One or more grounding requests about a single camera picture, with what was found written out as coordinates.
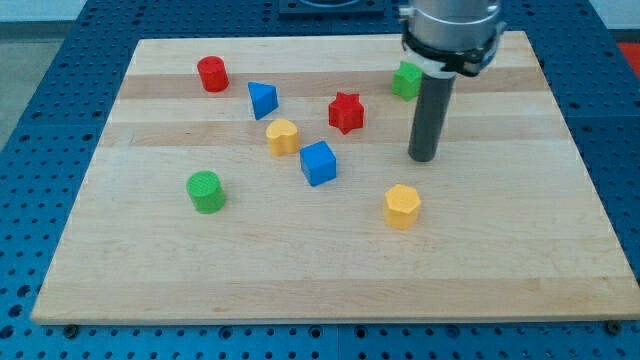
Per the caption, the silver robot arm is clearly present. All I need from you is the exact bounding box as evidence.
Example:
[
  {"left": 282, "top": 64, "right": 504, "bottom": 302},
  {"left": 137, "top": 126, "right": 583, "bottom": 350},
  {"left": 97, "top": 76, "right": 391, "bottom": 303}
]
[{"left": 399, "top": 0, "right": 505, "bottom": 79}]

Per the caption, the blue triangle block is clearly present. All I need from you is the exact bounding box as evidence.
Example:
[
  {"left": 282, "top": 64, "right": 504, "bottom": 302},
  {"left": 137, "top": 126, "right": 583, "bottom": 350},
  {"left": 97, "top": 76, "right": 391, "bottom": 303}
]
[{"left": 248, "top": 82, "right": 279, "bottom": 120}]

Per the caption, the blue cube block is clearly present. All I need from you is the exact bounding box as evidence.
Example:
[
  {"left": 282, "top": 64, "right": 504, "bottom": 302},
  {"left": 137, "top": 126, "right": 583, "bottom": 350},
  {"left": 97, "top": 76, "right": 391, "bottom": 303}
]
[{"left": 299, "top": 141, "right": 337, "bottom": 187}]

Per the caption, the yellow heart block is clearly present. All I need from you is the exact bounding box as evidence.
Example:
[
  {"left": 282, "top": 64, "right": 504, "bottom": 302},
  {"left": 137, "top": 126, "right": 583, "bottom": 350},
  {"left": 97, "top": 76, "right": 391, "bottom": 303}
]
[{"left": 265, "top": 118, "right": 300, "bottom": 157}]

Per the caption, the red star block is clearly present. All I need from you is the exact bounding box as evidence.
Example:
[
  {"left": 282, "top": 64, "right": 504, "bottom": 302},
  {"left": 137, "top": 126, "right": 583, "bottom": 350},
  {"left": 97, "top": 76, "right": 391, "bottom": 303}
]
[{"left": 328, "top": 92, "right": 365, "bottom": 135}]

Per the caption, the light wooden board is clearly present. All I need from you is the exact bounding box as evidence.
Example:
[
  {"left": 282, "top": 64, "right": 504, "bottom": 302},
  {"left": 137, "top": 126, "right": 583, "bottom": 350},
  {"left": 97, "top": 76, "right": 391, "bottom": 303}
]
[{"left": 31, "top": 31, "right": 639, "bottom": 325}]

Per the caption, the yellow hexagon block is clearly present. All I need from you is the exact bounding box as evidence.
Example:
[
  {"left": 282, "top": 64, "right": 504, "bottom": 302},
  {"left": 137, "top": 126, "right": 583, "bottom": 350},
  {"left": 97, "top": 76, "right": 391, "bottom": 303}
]
[{"left": 383, "top": 184, "right": 422, "bottom": 229}]

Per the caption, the green cylinder block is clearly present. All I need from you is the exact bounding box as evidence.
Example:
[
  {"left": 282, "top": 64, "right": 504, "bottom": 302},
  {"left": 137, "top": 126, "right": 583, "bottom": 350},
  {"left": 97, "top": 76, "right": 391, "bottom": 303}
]
[{"left": 186, "top": 170, "right": 226, "bottom": 214}]

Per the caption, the green star block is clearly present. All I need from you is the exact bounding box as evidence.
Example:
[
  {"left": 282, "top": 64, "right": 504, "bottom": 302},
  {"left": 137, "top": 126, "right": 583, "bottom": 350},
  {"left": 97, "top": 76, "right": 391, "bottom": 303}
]
[{"left": 391, "top": 61, "right": 423, "bottom": 101}]

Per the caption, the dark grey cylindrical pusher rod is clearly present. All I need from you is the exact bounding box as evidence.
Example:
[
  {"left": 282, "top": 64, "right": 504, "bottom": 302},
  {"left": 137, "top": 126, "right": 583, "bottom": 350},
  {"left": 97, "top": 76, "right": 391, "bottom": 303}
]
[{"left": 408, "top": 74, "right": 455, "bottom": 162}]

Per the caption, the red cylinder block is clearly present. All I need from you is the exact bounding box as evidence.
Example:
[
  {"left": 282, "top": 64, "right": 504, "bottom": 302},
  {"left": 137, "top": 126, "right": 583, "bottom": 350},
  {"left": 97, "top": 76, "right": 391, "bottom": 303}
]
[{"left": 197, "top": 56, "right": 229, "bottom": 92}]

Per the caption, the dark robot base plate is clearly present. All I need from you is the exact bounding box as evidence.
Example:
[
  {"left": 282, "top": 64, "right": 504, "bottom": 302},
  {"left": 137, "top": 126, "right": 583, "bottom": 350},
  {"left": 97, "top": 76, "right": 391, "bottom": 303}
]
[{"left": 276, "top": 0, "right": 386, "bottom": 16}]

